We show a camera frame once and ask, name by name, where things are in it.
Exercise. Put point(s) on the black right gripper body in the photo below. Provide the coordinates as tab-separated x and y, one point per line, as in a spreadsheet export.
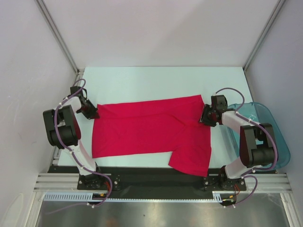
207	116

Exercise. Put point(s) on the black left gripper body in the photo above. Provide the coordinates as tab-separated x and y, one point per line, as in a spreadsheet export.
89	110

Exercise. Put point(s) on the red t shirt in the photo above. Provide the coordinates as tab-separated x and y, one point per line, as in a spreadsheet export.
148	127

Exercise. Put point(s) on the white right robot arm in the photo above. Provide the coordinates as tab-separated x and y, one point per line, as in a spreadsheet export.
257	150

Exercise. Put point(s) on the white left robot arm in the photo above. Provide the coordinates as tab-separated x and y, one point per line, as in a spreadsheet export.
63	132

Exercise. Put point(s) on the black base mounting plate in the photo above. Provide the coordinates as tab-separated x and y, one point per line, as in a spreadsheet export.
158	181

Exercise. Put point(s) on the white cable duct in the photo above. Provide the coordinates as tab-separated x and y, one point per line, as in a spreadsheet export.
95	197

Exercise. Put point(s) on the right aluminium corner post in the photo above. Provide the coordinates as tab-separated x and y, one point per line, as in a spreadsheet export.
264	33

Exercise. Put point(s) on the aluminium corner post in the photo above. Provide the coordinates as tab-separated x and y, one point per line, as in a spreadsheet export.
264	33
56	33

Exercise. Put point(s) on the left aluminium corner post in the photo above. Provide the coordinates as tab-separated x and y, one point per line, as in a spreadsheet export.
56	33

